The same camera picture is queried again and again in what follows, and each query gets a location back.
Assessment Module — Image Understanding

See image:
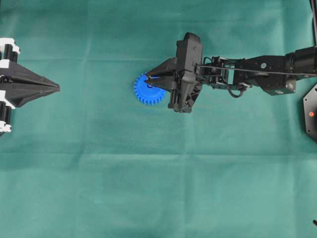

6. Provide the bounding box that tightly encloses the image-left gripper finger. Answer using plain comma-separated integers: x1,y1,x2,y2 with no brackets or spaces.
0,59,59,87
0,81,60,109

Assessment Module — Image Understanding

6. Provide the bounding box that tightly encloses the black image-right gripper body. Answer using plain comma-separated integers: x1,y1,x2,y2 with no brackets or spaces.
168,32,203,113

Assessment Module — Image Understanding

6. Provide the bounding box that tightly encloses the image-right gripper finger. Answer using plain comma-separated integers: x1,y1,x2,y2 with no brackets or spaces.
147,57,177,77
145,76,178,91

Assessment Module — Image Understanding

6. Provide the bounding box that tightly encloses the black white image-left gripper body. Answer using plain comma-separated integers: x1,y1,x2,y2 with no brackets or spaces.
0,38,20,135

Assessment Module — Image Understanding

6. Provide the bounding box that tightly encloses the black image-right robot arm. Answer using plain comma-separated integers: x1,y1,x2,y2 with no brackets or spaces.
145,32,317,113

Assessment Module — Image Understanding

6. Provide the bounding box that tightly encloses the blue plastic gear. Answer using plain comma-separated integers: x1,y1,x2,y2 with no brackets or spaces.
134,72,166,106

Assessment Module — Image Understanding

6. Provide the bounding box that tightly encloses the green table cloth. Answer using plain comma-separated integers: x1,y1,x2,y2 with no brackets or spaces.
0,0,317,238

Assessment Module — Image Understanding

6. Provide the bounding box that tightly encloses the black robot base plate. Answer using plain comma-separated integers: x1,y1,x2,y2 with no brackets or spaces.
303,85,317,142

